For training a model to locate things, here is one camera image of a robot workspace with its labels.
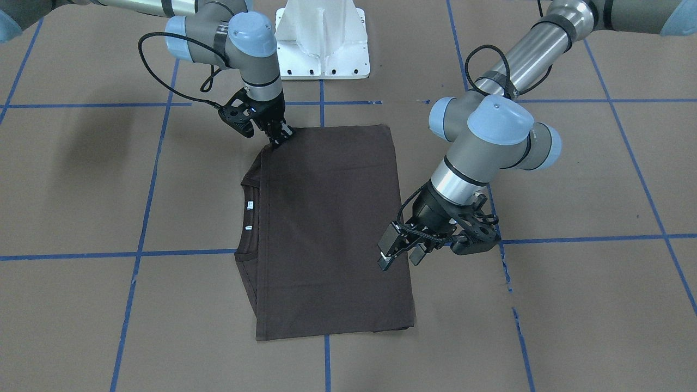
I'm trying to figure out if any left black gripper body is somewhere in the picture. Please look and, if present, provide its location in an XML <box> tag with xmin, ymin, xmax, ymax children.
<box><xmin>394</xmin><ymin>182</ymin><xmax>501</xmax><ymax>255</ymax></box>

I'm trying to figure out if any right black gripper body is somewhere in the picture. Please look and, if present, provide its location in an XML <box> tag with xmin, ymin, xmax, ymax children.
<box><xmin>217</xmin><ymin>89</ymin><xmax>287</xmax><ymax>137</ymax></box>

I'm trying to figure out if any dark brown t-shirt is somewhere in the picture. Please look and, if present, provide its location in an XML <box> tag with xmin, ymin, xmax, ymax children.
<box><xmin>235</xmin><ymin>124</ymin><xmax>416</xmax><ymax>341</ymax></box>

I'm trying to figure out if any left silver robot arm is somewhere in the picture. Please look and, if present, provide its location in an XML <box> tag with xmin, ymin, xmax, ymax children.
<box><xmin>378</xmin><ymin>1</ymin><xmax>695</xmax><ymax>271</ymax></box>

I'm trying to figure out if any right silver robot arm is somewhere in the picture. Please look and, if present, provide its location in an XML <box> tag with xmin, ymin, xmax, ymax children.
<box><xmin>95</xmin><ymin>1</ymin><xmax>294</xmax><ymax>146</ymax></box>

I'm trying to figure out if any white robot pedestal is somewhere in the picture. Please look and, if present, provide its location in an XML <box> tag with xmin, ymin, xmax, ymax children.
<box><xmin>274</xmin><ymin>1</ymin><xmax>371</xmax><ymax>80</ymax></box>

